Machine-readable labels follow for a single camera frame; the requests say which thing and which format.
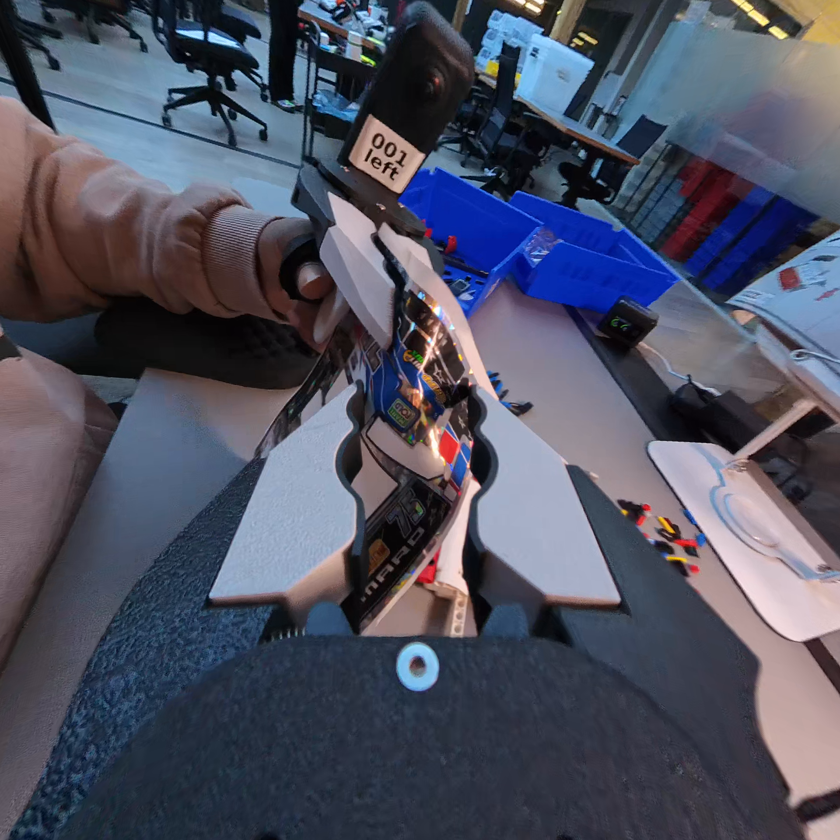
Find stack of red blue bins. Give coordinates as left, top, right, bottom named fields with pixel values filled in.
left=659, top=154, right=821, bottom=296

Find blue plastic bin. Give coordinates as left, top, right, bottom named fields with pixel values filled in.
left=508, top=190, right=680, bottom=312
left=399, top=167, right=546, bottom=316

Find pile of small lego pieces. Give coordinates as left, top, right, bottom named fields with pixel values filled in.
left=617, top=499, right=706, bottom=577

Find lego instruction booklet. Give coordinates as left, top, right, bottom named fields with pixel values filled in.
left=725, top=230, right=840, bottom=342

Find black digital timer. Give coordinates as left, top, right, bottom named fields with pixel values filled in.
left=596, top=297, right=659, bottom=349

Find red white lego panel assembly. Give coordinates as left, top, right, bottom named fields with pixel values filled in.
left=416, top=505, right=479, bottom=637

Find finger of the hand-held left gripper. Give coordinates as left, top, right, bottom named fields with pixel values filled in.
left=377, top=224, right=455, bottom=304
left=318, top=193, right=396, bottom=350

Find black office chair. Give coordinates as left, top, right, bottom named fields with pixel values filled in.
left=152, top=0, right=270, bottom=147

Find blue and black lego pieces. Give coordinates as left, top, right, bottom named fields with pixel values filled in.
left=486, top=371, right=534, bottom=416

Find person's left hand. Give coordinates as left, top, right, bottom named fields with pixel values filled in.
left=257, top=217, right=349, bottom=345

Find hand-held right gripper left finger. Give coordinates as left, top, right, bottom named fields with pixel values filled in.
left=209, top=385, right=367, bottom=608

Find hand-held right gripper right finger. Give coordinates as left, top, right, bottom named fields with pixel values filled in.
left=465, top=386, right=622, bottom=608

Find person's left forearm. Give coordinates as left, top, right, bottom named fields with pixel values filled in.
left=0, top=95, right=273, bottom=324

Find white book stand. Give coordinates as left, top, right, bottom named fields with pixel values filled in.
left=646, top=354, right=840, bottom=643

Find holographic sticker sheet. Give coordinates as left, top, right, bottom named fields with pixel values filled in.
left=256, top=276, right=500, bottom=631

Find white storage boxes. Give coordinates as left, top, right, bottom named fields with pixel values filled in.
left=515, top=33, right=595, bottom=116

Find black power adapter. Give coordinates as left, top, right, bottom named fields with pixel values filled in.
left=669, top=381, right=808, bottom=463

